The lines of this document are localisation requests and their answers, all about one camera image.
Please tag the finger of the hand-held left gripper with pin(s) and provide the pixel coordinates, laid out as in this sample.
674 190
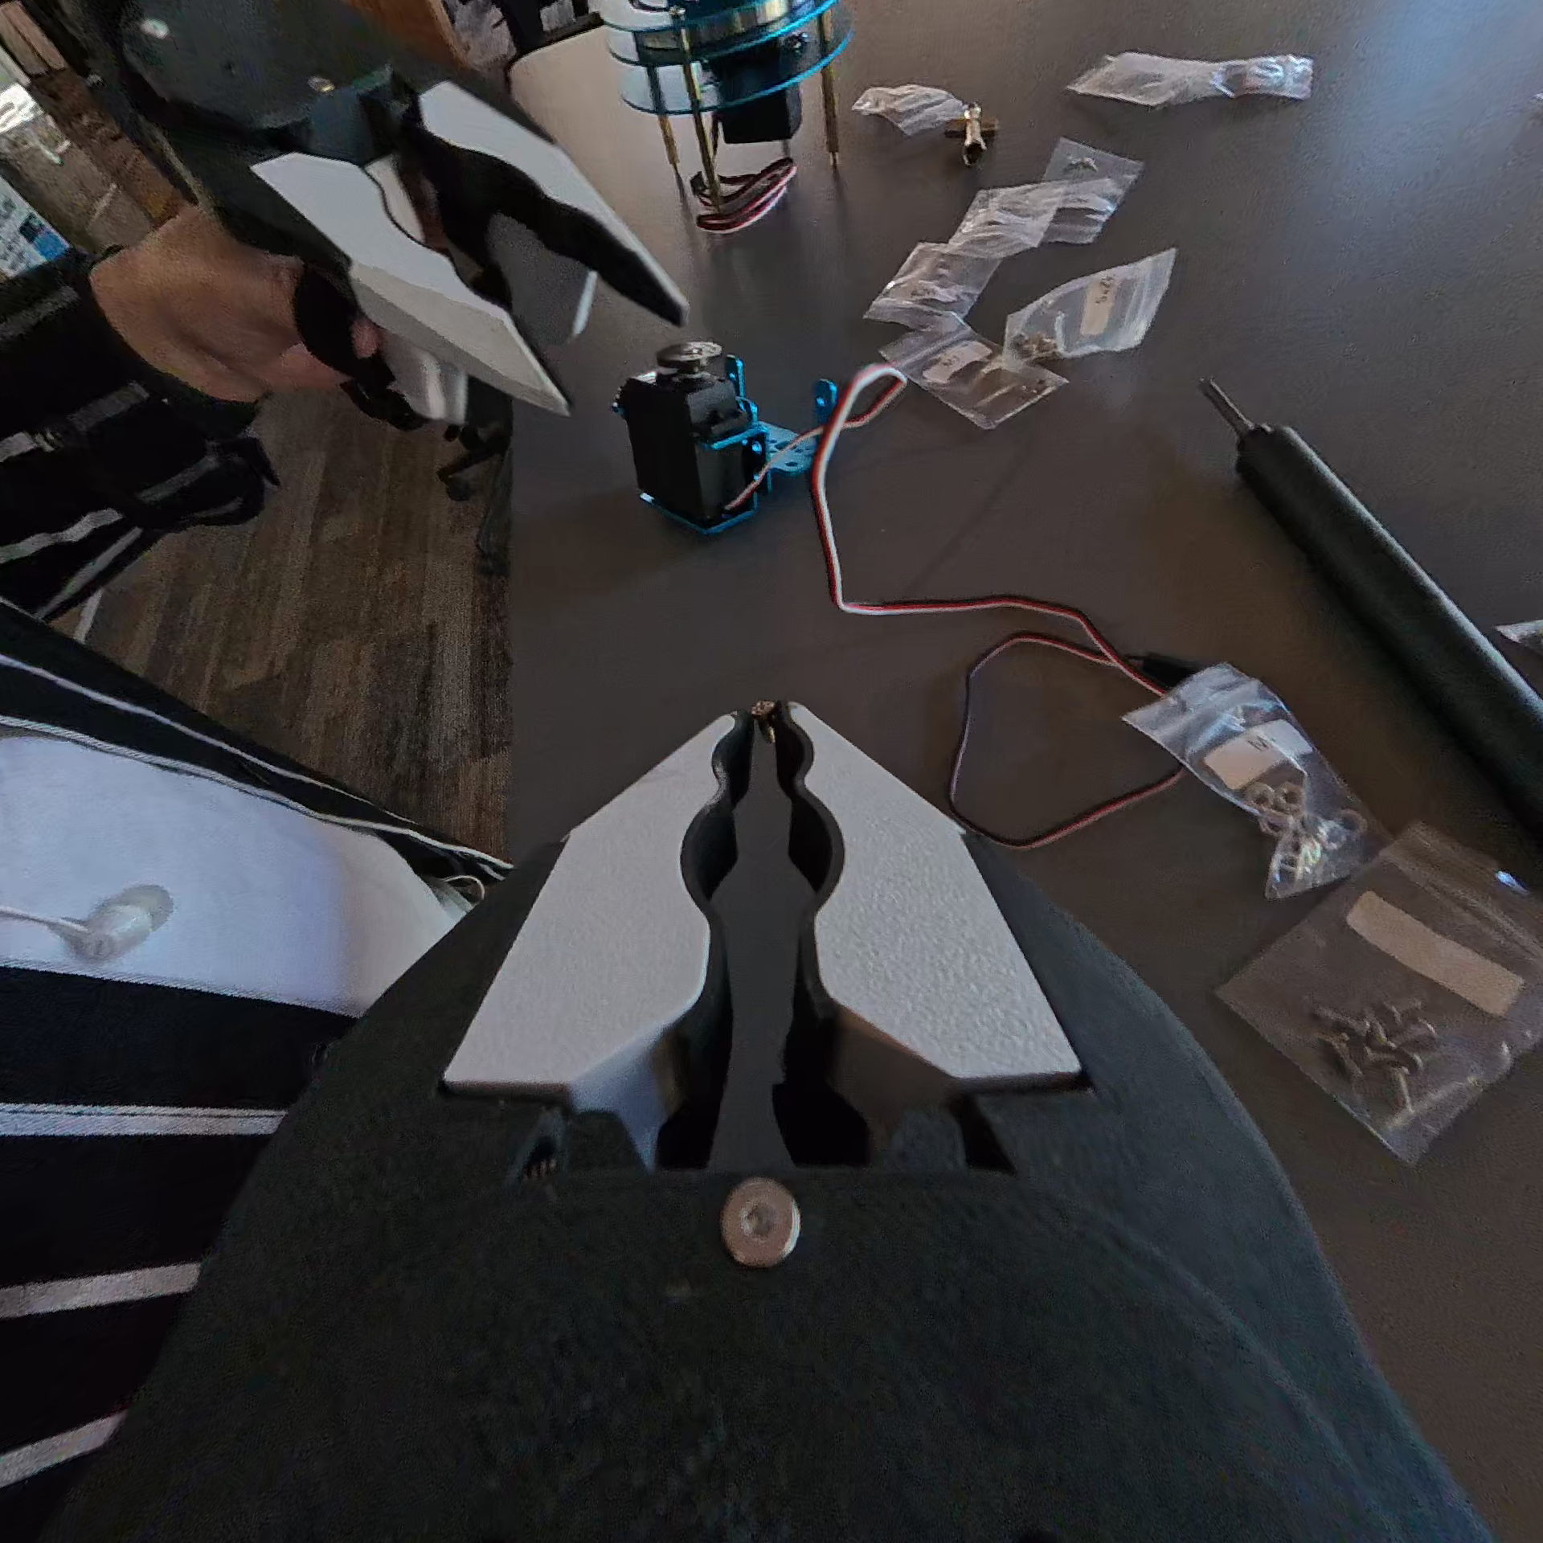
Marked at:
421 302
531 157

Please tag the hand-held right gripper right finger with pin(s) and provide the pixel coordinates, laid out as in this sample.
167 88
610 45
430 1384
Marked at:
941 953

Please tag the long twisted clear plastic bag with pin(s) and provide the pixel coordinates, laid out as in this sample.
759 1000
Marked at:
1181 77

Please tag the dark brown desk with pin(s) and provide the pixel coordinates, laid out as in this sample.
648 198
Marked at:
1326 242

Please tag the black servo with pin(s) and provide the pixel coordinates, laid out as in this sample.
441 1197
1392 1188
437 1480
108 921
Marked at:
687 435

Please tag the clear bag with dark screws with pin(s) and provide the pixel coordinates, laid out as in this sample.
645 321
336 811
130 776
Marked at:
1385 966

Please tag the small clear plastic screw bag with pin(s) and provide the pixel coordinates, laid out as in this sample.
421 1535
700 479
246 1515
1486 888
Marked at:
1012 218
1091 163
904 108
1525 637
933 284

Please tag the black screwdriver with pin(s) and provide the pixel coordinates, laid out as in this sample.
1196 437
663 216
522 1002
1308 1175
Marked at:
1385 580

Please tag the clear bag with brass nuts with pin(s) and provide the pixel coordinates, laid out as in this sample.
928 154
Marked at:
975 374

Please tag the person's white shirt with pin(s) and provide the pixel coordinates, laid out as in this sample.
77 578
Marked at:
217 868

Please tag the metal cross wrench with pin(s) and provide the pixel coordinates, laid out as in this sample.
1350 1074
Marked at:
970 133

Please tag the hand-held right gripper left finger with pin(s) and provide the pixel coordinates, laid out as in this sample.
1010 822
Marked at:
579 966

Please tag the person's striped black jacket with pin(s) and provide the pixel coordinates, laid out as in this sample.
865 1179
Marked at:
119 1206

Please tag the blue toy robot arm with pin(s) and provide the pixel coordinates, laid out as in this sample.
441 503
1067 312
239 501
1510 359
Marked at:
724 54

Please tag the person's left hand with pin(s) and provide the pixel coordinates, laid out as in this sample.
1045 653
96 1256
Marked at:
204 313

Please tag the clear bag with silver nuts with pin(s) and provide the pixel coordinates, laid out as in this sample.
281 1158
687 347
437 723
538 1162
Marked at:
1218 725

